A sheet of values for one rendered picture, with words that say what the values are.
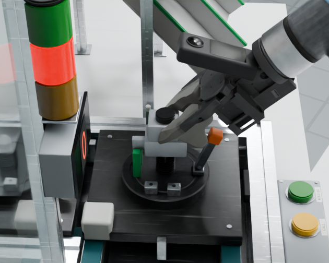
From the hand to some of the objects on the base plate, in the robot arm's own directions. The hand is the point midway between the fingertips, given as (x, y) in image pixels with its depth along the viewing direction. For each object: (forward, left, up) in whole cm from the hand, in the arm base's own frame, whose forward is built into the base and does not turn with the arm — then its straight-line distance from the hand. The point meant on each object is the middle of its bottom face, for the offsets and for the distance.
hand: (162, 123), depth 115 cm
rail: (-28, +16, -22) cm, 39 cm away
